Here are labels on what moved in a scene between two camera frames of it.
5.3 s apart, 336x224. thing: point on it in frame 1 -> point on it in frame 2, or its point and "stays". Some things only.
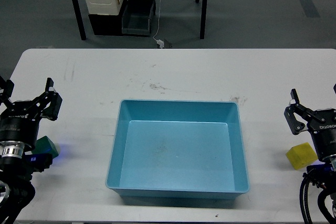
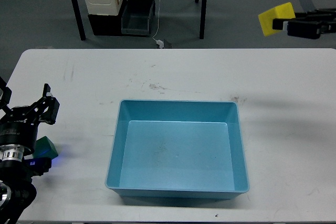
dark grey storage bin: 136,17 stays
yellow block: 301,155 -> 285,11
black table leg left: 79,11 stays
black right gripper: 324,132 -> 306,28
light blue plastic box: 178,149 stays
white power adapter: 160,43 stays
